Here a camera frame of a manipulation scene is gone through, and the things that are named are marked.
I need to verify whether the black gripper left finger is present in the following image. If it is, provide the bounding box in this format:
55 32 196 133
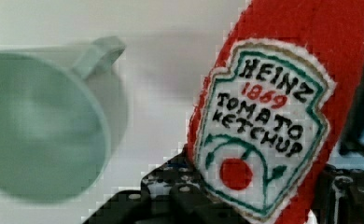
83 149 250 224

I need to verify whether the red felt ketchup bottle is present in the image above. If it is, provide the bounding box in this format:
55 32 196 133
187 0 364 224

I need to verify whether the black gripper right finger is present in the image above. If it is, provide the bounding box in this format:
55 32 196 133
312 165 364 224

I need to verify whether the green mug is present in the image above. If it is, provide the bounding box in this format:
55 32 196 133
0 36 127 203

